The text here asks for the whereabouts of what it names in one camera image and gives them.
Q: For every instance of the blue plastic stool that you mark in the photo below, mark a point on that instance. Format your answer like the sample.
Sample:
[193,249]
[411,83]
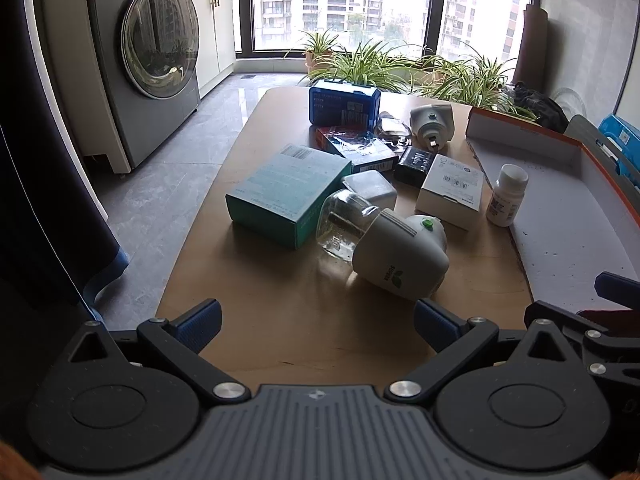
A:
[622,132]

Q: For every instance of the black framed window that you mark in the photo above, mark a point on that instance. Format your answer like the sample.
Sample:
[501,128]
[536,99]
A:
[435,5]

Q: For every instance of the black bag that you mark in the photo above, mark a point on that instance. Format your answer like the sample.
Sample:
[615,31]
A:
[537,105]

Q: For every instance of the orange-edged cardboard box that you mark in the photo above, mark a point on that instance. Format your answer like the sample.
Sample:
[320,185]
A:
[560,220]

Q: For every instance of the spider plant in brown pot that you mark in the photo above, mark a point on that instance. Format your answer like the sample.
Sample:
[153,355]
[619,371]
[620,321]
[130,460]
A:
[427,74]

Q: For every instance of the grey wall conduit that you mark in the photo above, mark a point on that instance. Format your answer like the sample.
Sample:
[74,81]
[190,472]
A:
[629,55]

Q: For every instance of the white cardboard box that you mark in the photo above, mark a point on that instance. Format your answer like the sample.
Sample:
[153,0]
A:
[450,190]

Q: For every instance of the large spider plant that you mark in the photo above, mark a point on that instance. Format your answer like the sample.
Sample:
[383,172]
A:
[475,82]

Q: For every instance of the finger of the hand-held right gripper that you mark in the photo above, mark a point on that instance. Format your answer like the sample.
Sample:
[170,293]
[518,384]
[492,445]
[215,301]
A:
[620,286]
[607,347]

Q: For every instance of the small translucent plastic case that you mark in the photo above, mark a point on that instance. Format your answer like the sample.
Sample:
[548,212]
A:
[370,190]

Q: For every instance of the silver washing machine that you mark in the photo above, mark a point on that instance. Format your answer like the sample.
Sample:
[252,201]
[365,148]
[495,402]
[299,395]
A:
[150,55]

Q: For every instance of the white fan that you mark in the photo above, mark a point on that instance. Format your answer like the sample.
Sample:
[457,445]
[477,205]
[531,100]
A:
[570,102]

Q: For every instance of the clear glass bottle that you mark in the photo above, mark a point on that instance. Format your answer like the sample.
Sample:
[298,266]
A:
[392,132]

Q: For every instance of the red blue playing card box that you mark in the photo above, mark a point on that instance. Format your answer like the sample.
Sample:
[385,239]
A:
[365,152]

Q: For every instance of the white vaporizer with clear bottle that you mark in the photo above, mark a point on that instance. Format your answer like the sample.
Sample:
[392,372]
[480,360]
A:
[400,255]

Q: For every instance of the grey slatted board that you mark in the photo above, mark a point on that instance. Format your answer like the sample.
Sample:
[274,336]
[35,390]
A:
[587,132]

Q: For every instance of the spider plant in white pot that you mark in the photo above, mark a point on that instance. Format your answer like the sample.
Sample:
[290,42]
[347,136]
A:
[360,67]

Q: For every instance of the teal cardboard box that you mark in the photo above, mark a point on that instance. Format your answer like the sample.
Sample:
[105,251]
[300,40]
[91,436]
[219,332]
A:
[285,195]

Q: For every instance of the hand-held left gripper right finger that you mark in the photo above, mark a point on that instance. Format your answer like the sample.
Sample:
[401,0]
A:
[437,325]

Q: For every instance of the spider plant in beige pot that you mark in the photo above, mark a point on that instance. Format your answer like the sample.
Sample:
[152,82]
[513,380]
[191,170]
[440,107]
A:
[316,55]

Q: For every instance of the black charger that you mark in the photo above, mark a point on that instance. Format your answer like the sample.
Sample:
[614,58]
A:
[414,166]

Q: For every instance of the white cabinet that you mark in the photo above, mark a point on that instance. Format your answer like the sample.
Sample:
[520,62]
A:
[215,35]

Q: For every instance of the brown rolled mat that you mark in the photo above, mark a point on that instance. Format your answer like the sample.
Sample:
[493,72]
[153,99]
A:
[531,45]

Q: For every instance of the white plug-in vaporizer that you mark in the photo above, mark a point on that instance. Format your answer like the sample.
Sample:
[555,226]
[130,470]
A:
[431,122]

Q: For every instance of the white pill bottle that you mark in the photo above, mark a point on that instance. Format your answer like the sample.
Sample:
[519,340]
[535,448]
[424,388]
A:
[506,195]

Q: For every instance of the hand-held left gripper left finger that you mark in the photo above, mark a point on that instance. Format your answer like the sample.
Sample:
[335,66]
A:
[197,322]

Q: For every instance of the blue cardboard box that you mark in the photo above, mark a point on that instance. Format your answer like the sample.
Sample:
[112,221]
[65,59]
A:
[340,102]

